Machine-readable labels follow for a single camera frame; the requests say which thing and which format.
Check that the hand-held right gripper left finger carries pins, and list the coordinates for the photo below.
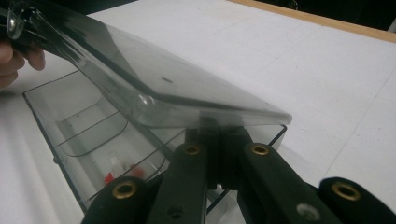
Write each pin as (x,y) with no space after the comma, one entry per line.
(212,161)

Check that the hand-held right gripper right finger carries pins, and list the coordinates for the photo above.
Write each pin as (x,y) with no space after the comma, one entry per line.
(229,161)

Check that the small red and clear clip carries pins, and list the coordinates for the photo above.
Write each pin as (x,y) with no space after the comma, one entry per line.
(137,171)

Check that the transparent grey plastic storage box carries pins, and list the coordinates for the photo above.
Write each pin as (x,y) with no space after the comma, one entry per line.
(162,93)

